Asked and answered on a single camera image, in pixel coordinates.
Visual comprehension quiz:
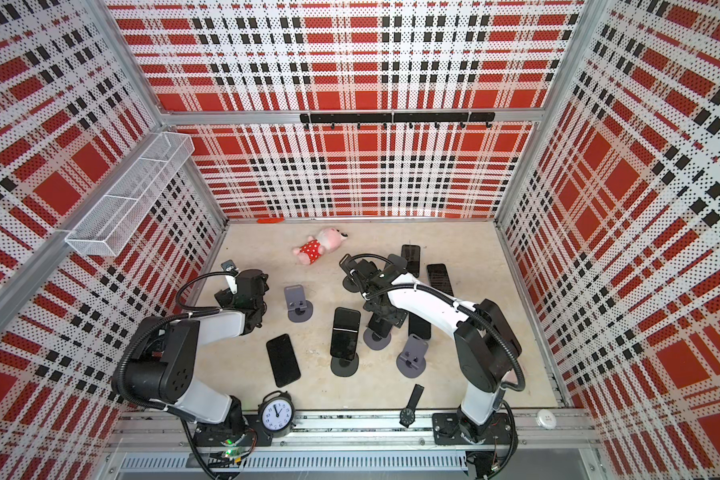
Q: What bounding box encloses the grey stand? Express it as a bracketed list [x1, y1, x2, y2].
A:
[284, 285, 314, 323]
[363, 329, 391, 351]
[339, 254, 363, 293]
[396, 334, 429, 379]

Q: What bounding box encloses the black wristwatch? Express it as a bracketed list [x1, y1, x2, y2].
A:
[399, 384, 424, 428]

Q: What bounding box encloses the grey stand back centre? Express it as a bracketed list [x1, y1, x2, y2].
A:
[339, 254, 363, 293]

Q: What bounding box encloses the grey stand centre middle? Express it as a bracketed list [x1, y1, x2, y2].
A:
[363, 329, 391, 351]

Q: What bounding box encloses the dark stand centre front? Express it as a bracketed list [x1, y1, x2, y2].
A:
[330, 354, 359, 378]

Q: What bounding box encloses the black phone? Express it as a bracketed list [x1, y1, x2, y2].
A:
[427, 263, 454, 296]
[401, 244, 421, 278]
[367, 314, 393, 338]
[266, 334, 301, 387]
[330, 307, 361, 361]
[408, 314, 432, 341]

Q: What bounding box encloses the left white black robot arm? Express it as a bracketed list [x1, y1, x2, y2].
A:
[112, 267, 269, 436]

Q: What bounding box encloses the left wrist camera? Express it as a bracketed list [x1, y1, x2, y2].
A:
[221, 260, 239, 294]

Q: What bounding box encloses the black alarm clock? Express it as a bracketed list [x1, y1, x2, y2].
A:
[258, 391, 295, 438]

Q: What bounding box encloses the grey stand left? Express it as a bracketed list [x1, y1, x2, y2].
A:
[284, 285, 314, 323]

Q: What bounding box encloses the pink plush toy red dress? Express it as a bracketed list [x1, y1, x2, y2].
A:
[292, 228, 349, 265]

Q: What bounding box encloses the white wire mesh basket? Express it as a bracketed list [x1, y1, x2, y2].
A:
[65, 132, 194, 257]

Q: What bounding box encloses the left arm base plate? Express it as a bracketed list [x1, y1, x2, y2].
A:
[190, 413, 272, 448]

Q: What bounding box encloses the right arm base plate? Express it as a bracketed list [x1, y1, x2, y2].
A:
[432, 412, 513, 446]

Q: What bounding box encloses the grey stand front right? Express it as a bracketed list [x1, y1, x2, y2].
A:
[396, 334, 429, 379]

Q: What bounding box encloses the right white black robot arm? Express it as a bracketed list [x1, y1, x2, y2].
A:
[339, 253, 526, 436]

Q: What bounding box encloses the white round cap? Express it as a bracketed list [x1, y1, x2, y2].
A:
[536, 409, 558, 430]

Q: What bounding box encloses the black hook rail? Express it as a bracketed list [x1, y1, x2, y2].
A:
[299, 111, 496, 128]

